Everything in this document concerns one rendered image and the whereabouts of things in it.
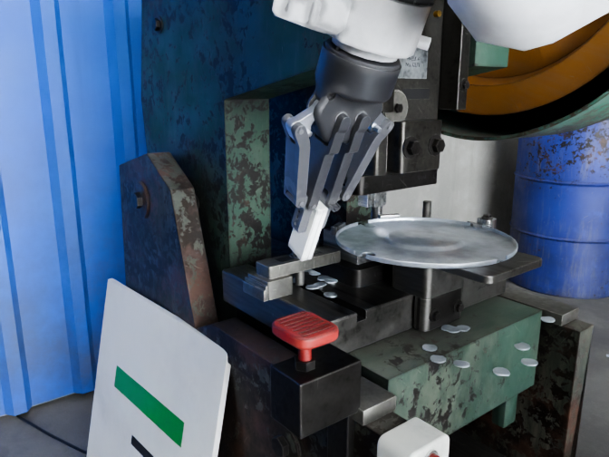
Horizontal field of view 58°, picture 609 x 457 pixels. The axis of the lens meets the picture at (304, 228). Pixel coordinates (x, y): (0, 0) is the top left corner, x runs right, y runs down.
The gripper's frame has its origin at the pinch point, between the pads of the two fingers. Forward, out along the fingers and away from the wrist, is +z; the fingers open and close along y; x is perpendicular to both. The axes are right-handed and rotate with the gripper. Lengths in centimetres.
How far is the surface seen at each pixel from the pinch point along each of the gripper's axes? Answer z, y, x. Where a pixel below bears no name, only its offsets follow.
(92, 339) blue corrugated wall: 118, 11, 95
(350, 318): 19.4, 14.5, 0.6
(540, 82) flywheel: -10, 66, 19
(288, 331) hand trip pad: 10.4, -2.7, -5.0
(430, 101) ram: -5.5, 37.5, 19.6
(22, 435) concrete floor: 131, -15, 75
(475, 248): 9.5, 35.2, -1.0
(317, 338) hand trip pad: 9.4, -0.9, -7.8
